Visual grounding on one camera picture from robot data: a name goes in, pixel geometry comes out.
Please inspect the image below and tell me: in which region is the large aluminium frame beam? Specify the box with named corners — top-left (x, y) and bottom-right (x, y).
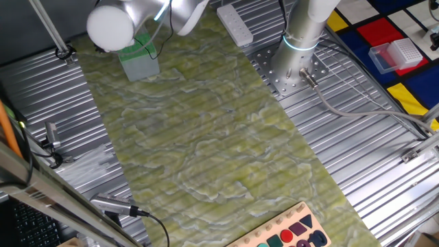
top-left (0, 142), bottom-right (143, 247)

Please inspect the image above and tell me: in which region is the green marble pattern mat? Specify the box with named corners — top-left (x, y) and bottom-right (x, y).
top-left (70, 6), bottom-right (383, 247)

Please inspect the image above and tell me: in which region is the clear plastic box lid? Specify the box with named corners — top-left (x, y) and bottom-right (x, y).
top-left (368, 41), bottom-right (401, 75)

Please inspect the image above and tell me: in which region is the black looped cable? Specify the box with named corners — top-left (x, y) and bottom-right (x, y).
top-left (0, 125), bottom-right (35, 189)

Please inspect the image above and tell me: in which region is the navy triangle puzzle piece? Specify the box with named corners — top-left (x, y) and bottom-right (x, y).
top-left (298, 214), bottom-right (314, 229)

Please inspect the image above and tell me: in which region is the black camera cable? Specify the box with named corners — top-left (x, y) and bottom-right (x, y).
top-left (137, 209), bottom-right (171, 247)

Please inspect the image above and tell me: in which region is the orange cable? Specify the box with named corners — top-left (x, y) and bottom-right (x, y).
top-left (0, 99), bottom-right (23, 158)

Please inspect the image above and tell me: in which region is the tan cardboard piece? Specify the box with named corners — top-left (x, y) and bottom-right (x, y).
top-left (58, 237), bottom-right (83, 247)

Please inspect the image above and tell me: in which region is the black keyboard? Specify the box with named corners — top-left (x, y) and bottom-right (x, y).
top-left (10, 200), bottom-right (62, 247)

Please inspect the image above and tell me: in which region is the aluminium pole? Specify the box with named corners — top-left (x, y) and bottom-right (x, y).
top-left (27, 0), bottom-right (71, 58)

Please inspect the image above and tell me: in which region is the black base cable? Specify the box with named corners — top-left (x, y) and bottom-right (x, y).
top-left (276, 0), bottom-right (291, 38)

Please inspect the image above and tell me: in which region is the green-topped pipette tip holder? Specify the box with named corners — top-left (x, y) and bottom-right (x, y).
top-left (117, 32), bottom-right (161, 82)

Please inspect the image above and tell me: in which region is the red circle puzzle piece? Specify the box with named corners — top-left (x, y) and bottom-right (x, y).
top-left (280, 228), bottom-right (294, 244)

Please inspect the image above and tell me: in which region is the purple square puzzle piece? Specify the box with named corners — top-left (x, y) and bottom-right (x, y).
top-left (288, 222), bottom-right (308, 237)

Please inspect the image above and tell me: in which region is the silver depth camera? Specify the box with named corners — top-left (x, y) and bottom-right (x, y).
top-left (89, 192), bottom-right (140, 217)

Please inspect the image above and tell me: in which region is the aluminium profile with bracket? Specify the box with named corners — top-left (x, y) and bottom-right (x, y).
top-left (400, 132), bottom-right (439, 165)

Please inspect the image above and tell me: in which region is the white perforated pipette tip box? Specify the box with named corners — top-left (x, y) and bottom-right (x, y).
top-left (386, 37), bottom-right (424, 71)

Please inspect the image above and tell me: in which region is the black small camera mount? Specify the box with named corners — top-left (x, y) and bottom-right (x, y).
top-left (32, 137), bottom-right (64, 169)

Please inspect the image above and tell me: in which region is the short aluminium profile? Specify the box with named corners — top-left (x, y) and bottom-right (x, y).
top-left (420, 104), bottom-right (439, 125)

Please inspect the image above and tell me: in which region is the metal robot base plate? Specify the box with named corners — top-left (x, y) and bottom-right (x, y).
top-left (252, 41), bottom-right (331, 97)

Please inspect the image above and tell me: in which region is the black pole clamp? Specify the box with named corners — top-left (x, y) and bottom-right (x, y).
top-left (54, 44), bottom-right (77, 67)

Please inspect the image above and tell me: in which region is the black stand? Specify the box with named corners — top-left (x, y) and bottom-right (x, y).
top-left (427, 0), bottom-right (439, 52)

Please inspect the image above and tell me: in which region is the wooden shape puzzle board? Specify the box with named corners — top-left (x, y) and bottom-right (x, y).
top-left (224, 200), bottom-right (333, 247)

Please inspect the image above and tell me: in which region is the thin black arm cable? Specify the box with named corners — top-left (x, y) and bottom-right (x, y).
top-left (133, 0), bottom-right (174, 61)

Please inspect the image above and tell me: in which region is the brown cardboard box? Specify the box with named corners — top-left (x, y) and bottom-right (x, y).
top-left (416, 232), bottom-right (439, 247)

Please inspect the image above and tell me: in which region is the thick grey cable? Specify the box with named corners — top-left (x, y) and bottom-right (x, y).
top-left (298, 67), bottom-right (439, 135)

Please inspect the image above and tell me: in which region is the small silver camera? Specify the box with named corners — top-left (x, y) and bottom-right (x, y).
top-left (44, 121), bottom-right (62, 149)

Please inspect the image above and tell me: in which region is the white power strip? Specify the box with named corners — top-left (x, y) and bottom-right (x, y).
top-left (216, 3), bottom-right (254, 48)

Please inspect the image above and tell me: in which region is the blue number puzzle piece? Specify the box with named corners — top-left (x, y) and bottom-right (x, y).
top-left (307, 229), bottom-right (329, 247)

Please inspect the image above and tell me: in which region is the colourful block pattern mat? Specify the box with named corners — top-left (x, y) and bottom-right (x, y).
top-left (325, 0), bottom-right (439, 133)

